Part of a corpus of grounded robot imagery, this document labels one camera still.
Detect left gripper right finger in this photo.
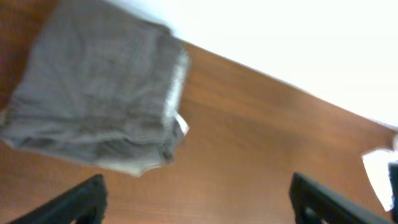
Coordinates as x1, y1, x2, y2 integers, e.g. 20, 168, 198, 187
289, 172, 392, 224

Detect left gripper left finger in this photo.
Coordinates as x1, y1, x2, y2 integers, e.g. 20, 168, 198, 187
10, 174, 108, 224

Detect grey shorts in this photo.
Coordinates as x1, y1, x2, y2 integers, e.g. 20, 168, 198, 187
1, 0, 190, 176

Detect white cloth garment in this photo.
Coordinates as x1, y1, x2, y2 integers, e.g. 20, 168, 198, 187
362, 134, 397, 212

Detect black garment with white stripes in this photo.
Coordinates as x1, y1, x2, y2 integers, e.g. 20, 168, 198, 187
388, 163, 398, 223

